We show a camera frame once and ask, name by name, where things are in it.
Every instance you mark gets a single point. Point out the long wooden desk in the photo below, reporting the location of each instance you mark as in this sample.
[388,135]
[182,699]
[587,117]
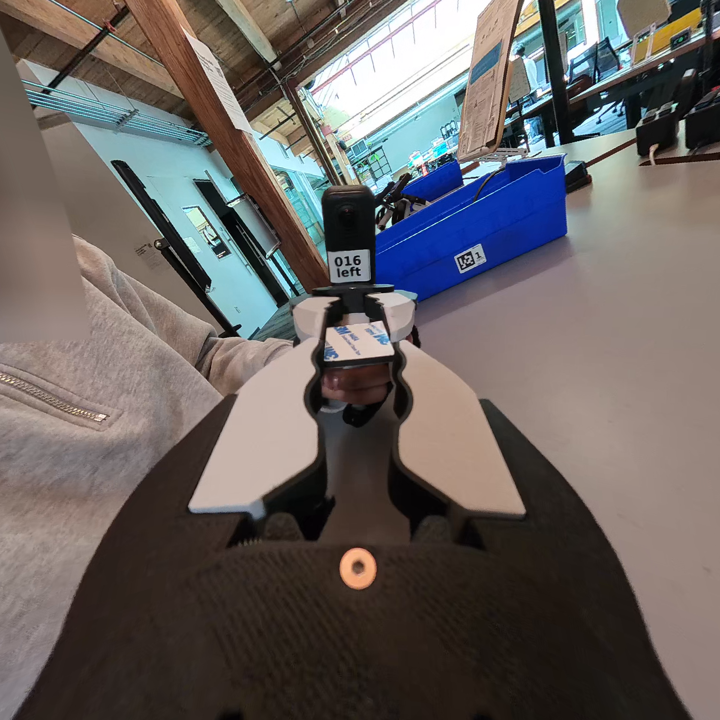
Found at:
[647,67]

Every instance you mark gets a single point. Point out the brown cardboard clipboard sign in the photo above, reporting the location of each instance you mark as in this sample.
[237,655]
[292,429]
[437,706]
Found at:
[486,84]

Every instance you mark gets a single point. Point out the large blue plastic bin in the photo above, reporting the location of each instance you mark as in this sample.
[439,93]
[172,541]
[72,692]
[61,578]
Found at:
[484,225]

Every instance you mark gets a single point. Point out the white paper notice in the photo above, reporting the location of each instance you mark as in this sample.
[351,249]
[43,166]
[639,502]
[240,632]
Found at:
[219,79]

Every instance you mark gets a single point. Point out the black office chair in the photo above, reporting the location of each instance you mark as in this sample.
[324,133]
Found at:
[593,59]

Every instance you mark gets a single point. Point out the black steel pillar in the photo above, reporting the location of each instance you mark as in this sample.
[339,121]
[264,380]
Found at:
[557,67]

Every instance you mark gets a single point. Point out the yellow box with display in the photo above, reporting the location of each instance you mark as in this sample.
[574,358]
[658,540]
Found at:
[666,36]

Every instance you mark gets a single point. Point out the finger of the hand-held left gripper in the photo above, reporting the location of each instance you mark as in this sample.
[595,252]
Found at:
[306,320]
[400,318]

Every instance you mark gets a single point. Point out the black square adhesive pad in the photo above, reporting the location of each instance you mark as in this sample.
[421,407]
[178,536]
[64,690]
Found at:
[360,343]

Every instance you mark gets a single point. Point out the person's left forearm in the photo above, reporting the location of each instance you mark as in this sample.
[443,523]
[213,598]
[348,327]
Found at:
[247,360]

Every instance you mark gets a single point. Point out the small black box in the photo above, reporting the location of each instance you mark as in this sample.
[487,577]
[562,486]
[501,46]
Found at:
[576,175]

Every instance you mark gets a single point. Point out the person's left hand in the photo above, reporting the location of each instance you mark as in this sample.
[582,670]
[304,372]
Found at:
[354,385]

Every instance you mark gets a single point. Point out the person's grey zip hoodie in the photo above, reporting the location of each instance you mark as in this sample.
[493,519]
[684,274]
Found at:
[84,450]

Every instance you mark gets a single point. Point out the wooden post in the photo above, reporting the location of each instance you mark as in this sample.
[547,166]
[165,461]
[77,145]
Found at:
[225,146]

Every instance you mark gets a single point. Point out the small blue plastic bin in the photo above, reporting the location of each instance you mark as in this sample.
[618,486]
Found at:
[436,180]

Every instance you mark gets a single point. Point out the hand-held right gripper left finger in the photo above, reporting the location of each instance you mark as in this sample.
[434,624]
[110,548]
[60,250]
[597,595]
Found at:
[253,439]

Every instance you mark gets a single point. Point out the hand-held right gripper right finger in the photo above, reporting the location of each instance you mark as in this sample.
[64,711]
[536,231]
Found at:
[455,444]

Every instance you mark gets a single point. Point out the black and white device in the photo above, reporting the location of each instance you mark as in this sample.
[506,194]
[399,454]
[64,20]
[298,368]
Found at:
[396,205]

